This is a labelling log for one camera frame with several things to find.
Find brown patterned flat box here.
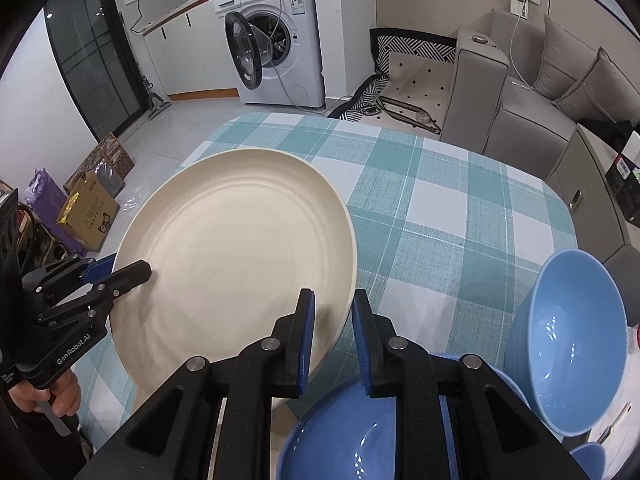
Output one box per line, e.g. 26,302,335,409
70,132,136,199

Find grey sofa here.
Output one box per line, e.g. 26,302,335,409
440,7,640,181

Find purple plastic bag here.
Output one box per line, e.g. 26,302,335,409
26,169,89,257

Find brown strap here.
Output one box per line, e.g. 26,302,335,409
377,95,444,136

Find grey appliance cable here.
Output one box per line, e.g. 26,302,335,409
270,0,327,109

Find white charger cable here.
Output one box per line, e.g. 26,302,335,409
511,10,540,92

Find dark glass sliding door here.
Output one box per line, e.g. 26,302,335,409
44,0,146,142

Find light blue bowl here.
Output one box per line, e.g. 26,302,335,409
504,248,629,437

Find white lower kitchen cabinets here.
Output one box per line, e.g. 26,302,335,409
141,0,241,99

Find brown cardboard box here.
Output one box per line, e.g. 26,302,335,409
56,170,121,254

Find white washing machine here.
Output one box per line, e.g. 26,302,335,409
214,0,327,109

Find grey sofa cushion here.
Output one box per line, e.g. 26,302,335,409
555,47,640,124
532,14,601,104

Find kitchen knife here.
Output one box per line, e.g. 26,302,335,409
597,400,632,444

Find black cardboard box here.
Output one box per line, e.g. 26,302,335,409
604,130,640,222

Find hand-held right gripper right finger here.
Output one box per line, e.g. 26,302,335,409
351,289,586,480

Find large blue bowl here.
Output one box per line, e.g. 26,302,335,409
276,352,532,480

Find cream plate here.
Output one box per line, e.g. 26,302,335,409
111,149,359,397

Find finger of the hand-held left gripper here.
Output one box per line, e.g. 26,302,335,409
22,254,118,295
35,260,152,323

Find person's left hand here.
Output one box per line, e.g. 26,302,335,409
10,370,81,416

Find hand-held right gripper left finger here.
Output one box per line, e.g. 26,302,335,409
75,289,316,480

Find grey side cabinet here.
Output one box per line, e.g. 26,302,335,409
545,122,640,267

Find upright vacuum cleaner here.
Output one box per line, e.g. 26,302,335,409
141,76,171,121

